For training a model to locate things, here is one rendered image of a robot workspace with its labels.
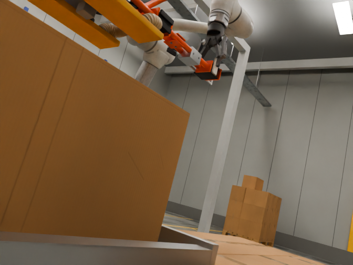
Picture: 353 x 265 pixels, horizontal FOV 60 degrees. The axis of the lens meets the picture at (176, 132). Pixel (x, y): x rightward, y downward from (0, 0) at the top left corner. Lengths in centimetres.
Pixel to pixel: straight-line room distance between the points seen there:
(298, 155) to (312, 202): 157
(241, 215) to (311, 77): 585
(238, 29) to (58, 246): 128
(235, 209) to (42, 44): 807
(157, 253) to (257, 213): 764
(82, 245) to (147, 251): 16
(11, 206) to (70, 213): 12
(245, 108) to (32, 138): 1179
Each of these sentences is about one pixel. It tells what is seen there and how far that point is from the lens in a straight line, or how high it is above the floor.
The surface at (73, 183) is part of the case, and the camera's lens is 68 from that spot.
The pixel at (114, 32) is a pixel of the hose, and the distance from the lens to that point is 110.
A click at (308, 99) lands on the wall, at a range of 1167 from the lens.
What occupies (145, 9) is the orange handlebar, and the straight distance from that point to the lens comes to 106.
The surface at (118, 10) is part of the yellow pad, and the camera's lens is 86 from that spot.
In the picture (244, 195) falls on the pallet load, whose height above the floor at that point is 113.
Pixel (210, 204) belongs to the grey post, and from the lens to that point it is 448.
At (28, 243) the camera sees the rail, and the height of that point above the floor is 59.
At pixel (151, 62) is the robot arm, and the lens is 187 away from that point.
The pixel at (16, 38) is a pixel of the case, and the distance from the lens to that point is 62.
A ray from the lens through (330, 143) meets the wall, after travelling 1102.
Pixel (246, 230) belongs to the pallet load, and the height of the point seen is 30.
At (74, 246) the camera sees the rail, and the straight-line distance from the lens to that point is 54.
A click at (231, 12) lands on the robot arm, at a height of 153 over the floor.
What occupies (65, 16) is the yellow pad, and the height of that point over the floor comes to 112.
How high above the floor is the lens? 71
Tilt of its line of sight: 11 degrees up
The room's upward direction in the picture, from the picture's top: 15 degrees clockwise
